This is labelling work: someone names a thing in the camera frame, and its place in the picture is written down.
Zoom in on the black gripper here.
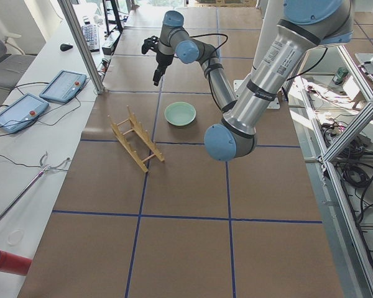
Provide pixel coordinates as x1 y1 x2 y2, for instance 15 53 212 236
153 52 173 86

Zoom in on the light green plate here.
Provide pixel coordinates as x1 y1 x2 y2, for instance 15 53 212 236
164 102 196 127

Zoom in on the wooden dish rack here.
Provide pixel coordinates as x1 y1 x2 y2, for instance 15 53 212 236
108 106 165 173

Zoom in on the black keyboard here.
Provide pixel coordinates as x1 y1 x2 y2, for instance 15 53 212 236
81 24 99 52

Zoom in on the far blue teach pendant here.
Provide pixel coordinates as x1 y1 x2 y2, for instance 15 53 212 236
39 70 87 103

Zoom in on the blue teach pendant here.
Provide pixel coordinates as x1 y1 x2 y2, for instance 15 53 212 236
0 93 49 133
39 70 87 103

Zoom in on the black computer mouse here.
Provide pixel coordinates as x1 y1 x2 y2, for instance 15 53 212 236
60 43 73 52

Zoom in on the near blue teach pendant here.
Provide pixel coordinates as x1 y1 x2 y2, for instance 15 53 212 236
0 93 49 133

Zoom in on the metal grabber tool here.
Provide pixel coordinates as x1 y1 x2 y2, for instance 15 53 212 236
0 151 71 221

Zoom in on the grey office chair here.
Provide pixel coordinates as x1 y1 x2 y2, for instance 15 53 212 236
0 40 35 90

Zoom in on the red cylinder tube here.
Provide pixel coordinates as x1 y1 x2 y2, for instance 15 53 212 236
0 250 32 276

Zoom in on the aluminium frame post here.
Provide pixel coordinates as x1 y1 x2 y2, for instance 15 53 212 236
58 0 105 94

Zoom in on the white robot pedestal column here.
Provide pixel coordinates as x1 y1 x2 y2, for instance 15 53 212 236
234 0 283 97

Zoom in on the clear tape ring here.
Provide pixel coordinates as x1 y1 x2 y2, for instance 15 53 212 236
7 228 25 245

